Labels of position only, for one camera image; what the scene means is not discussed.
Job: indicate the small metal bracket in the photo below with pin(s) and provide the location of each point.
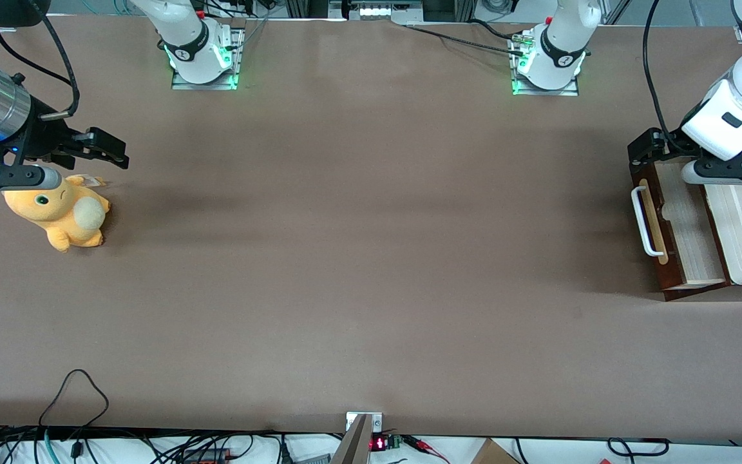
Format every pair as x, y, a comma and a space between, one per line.
377, 422

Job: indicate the orange plush toy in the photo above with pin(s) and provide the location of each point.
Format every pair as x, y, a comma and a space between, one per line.
68, 219

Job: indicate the white light strip device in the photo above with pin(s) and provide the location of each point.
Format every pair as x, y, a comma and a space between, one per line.
377, 9

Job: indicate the brown cardboard piece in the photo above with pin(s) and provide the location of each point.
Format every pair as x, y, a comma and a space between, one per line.
490, 454

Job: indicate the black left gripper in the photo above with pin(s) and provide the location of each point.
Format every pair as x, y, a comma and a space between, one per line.
659, 149

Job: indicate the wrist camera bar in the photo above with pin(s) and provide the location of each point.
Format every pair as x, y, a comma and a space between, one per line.
732, 171
10, 178

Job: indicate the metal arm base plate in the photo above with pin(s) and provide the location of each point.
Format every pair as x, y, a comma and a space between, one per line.
237, 51
567, 92

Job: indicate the grey mounting bar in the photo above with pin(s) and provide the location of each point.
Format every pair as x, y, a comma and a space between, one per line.
351, 448

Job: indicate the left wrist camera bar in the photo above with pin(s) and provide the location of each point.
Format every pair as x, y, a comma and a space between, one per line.
732, 171

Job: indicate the orange black device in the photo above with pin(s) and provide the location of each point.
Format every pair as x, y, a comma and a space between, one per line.
207, 457

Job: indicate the red clip leads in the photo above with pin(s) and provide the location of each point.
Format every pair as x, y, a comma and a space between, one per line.
419, 443

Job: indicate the red LED display module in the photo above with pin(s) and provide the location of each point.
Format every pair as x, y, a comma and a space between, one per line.
379, 443

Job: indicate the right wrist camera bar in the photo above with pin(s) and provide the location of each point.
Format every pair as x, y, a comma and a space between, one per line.
10, 178

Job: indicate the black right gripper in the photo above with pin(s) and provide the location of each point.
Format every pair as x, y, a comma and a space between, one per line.
41, 139

